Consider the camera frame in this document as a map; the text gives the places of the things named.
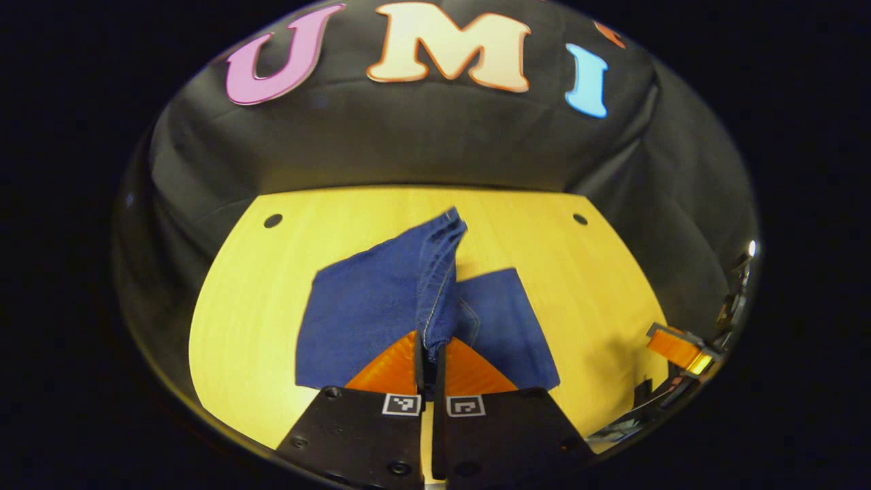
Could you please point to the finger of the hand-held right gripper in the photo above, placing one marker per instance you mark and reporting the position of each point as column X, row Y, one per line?
column 653, row 401
column 677, row 347

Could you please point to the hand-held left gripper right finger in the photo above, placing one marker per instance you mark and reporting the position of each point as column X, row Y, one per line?
column 439, row 435

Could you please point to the blue denim jeans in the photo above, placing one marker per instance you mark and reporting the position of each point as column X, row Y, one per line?
column 360, row 313

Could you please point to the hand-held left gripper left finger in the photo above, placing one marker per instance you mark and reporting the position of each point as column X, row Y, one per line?
column 419, row 381

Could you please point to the black backdrop cloth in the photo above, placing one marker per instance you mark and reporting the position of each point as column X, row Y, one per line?
column 408, row 136

